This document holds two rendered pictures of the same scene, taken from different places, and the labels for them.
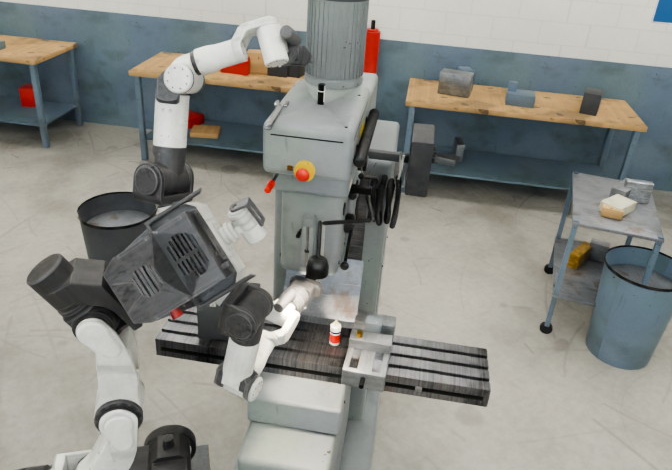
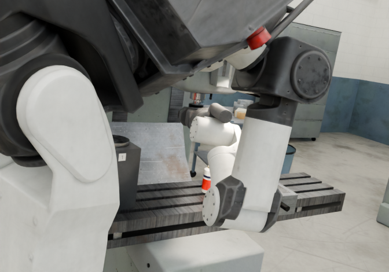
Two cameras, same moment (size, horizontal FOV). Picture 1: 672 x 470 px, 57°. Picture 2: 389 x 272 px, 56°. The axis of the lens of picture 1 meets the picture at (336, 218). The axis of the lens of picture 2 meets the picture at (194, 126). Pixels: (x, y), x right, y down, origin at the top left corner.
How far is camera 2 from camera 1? 1.61 m
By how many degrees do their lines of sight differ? 38
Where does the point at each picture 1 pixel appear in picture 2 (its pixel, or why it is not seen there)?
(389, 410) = not seen: outside the picture
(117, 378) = (74, 250)
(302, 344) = (182, 199)
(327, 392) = (234, 238)
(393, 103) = not seen: hidden behind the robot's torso
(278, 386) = (186, 249)
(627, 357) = not seen: hidden behind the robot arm
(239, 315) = (316, 53)
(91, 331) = (68, 98)
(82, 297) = not seen: outside the picture
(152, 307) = (242, 5)
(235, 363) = (274, 160)
